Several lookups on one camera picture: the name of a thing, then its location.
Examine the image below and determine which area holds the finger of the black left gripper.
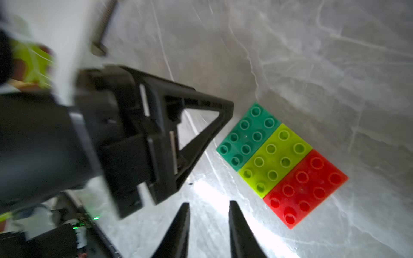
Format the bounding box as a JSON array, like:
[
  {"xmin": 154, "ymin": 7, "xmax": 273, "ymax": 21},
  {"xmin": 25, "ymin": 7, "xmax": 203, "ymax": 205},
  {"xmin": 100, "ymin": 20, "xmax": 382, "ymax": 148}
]
[{"xmin": 138, "ymin": 66, "xmax": 234, "ymax": 205}]

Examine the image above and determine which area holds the dark green lego brick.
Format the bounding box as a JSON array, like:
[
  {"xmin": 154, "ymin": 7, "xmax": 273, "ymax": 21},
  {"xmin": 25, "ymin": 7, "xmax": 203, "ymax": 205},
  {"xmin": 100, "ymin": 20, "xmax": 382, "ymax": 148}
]
[{"xmin": 217, "ymin": 103, "xmax": 281, "ymax": 171}]

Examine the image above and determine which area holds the lime green long lego brick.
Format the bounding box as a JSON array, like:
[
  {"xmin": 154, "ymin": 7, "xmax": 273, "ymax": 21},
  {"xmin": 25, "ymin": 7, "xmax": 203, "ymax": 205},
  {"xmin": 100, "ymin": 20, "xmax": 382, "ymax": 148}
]
[{"xmin": 238, "ymin": 124, "xmax": 313, "ymax": 198}]

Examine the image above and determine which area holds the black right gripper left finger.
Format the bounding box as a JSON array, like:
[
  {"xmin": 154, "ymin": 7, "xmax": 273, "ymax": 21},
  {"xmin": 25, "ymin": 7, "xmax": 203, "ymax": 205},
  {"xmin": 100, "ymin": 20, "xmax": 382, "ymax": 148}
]
[{"xmin": 152, "ymin": 202, "xmax": 190, "ymax": 258}]

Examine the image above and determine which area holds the red lego brick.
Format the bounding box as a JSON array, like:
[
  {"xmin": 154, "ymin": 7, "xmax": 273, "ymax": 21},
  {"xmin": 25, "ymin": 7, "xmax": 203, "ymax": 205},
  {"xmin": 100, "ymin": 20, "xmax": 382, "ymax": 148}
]
[{"xmin": 263, "ymin": 149, "xmax": 348, "ymax": 229}]

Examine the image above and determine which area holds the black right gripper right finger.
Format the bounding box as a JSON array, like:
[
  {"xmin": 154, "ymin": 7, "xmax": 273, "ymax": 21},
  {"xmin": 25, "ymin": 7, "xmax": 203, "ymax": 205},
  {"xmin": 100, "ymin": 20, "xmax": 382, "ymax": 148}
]
[{"xmin": 229, "ymin": 200, "xmax": 267, "ymax": 258}]

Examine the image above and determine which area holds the grey allen key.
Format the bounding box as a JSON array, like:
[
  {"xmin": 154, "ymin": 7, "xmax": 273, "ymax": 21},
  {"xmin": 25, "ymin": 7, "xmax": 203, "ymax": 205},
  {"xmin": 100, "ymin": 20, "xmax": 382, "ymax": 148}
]
[{"xmin": 90, "ymin": 0, "xmax": 119, "ymax": 57}]

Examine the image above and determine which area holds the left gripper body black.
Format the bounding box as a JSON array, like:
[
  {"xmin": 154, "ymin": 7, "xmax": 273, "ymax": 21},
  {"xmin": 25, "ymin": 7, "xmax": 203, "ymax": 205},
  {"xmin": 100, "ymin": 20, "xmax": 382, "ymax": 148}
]
[{"xmin": 1, "ymin": 66, "xmax": 178, "ymax": 217}]

